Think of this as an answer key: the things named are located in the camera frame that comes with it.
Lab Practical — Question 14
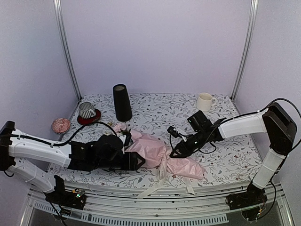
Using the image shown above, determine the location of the right aluminium frame post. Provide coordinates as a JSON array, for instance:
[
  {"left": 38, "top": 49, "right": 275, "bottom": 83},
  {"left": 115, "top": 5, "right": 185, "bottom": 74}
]
[{"left": 231, "top": 0, "right": 258, "bottom": 102}]

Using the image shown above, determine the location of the black tapered vase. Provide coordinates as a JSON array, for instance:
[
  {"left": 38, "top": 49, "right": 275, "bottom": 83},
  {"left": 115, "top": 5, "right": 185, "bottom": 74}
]
[{"left": 113, "top": 84, "right": 132, "bottom": 122}]

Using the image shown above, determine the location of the floral patterned tablecloth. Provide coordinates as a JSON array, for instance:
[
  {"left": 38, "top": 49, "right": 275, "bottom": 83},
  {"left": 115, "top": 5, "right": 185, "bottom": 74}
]
[{"left": 48, "top": 94, "right": 262, "bottom": 192}]

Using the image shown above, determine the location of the cream ceramic mug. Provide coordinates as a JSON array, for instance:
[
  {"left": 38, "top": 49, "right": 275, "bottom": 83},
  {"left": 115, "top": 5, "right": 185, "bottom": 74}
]
[{"left": 196, "top": 93, "right": 217, "bottom": 112}]

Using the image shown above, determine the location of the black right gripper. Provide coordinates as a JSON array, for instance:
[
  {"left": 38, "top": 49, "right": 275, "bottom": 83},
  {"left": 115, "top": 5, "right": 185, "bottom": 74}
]
[{"left": 170, "top": 129, "right": 207, "bottom": 158}]

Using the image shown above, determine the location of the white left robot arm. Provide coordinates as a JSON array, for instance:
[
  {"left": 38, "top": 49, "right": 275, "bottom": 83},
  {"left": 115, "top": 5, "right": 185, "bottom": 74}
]
[{"left": 0, "top": 121, "right": 145, "bottom": 204}]

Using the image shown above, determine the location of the cream printed ribbon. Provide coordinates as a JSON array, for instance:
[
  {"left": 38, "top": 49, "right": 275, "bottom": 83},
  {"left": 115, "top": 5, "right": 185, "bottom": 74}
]
[{"left": 137, "top": 163, "right": 195, "bottom": 199}]

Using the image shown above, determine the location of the aluminium frame post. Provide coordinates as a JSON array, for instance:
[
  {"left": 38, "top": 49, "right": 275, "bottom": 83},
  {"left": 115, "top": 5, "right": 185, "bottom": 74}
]
[
  {"left": 231, "top": 0, "right": 258, "bottom": 102},
  {"left": 53, "top": 0, "right": 82, "bottom": 101}
]

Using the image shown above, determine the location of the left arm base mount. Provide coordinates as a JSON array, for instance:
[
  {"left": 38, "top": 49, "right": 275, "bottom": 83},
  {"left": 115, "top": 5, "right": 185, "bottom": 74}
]
[{"left": 45, "top": 175, "right": 87, "bottom": 210}]

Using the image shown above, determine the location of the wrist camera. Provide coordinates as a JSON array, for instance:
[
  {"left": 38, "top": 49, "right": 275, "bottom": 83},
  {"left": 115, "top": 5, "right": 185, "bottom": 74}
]
[
  {"left": 167, "top": 126, "right": 187, "bottom": 141},
  {"left": 122, "top": 132, "right": 133, "bottom": 147}
]

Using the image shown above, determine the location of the left aluminium frame post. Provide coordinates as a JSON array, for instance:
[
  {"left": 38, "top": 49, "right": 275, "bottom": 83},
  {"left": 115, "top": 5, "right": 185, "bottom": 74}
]
[{"left": 53, "top": 0, "right": 82, "bottom": 101}]

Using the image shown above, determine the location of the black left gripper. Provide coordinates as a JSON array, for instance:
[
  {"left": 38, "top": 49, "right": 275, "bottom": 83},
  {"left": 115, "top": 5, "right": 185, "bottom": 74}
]
[{"left": 94, "top": 151, "right": 146, "bottom": 171}]

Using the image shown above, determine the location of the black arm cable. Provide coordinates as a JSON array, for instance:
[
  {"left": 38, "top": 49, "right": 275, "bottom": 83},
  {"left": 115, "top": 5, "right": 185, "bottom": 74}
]
[
  {"left": 13, "top": 121, "right": 118, "bottom": 148},
  {"left": 267, "top": 98, "right": 301, "bottom": 151}
]

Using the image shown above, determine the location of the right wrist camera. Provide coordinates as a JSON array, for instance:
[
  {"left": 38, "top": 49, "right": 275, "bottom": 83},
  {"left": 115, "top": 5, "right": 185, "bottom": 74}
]
[{"left": 167, "top": 126, "right": 187, "bottom": 141}]

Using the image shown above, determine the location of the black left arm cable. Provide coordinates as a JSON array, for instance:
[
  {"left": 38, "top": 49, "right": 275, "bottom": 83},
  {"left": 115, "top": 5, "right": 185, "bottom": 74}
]
[{"left": 13, "top": 121, "right": 118, "bottom": 148}]

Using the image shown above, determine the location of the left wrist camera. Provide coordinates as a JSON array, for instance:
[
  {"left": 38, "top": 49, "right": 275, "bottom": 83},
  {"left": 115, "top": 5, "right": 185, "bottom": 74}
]
[{"left": 122, "top": 132, "right": 133, "bottom": 147}]

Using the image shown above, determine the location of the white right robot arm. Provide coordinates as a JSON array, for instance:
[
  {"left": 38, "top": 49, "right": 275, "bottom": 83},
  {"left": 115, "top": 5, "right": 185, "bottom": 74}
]
[{"left": 168, "top": 100, "right": 299, "bottom": 205}]

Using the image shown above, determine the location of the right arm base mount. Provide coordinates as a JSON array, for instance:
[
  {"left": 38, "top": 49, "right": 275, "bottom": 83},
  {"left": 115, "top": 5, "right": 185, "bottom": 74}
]
[{"left": 225, "top": 183, "right": 268, "bottom": 221}]

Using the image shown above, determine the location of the aluminium front rail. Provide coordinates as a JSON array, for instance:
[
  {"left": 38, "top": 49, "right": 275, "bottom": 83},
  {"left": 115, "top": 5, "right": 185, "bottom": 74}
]
[{"left": 21, "top": 182, "right": 250, "bottom": 226}]

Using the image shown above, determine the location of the striped grey teacup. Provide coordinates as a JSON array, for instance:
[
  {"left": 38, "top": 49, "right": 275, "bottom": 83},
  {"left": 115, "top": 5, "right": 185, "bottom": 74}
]
[{"left": 79, "top": 102, "right": 96, "bottom": 119}]

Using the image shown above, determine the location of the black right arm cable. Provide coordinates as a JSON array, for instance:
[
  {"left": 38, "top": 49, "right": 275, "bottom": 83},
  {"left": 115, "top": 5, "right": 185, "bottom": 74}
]
[{"left": 267, "top": 98, "right": 301, "bottom": 151}]

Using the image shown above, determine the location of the red lacquer saucer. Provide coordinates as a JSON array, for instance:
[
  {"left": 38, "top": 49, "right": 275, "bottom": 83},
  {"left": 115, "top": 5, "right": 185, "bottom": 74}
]
[{"left": 77, "top": 109, "right": 101, "bottom": 125}]

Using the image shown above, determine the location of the pink flower bouquet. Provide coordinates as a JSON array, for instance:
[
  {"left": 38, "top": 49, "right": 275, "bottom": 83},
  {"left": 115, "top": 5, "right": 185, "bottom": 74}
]
[{"left": 126, "top": 129, "right": 204, "bottom": 180}]

